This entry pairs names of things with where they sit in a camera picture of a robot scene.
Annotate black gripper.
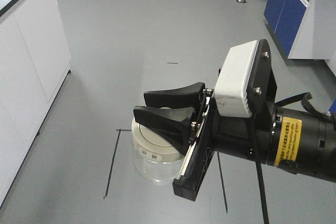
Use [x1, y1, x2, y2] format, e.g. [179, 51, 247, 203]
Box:
[133, 82, 277, 201]

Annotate glass jar with white lid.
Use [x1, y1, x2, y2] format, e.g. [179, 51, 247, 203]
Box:
[131, 118, 185, 185]

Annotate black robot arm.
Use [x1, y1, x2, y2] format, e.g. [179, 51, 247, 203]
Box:
[133, 82, 335, 201]

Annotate blue lab cabinets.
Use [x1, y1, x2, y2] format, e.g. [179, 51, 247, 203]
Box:
[264, 0, 335, 72]

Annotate white lab bench cabinet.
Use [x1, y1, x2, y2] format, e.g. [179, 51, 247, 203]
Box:
[1, 0, 71, 200]

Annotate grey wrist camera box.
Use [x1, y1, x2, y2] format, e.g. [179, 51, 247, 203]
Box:
[213, 40, 259, 118]

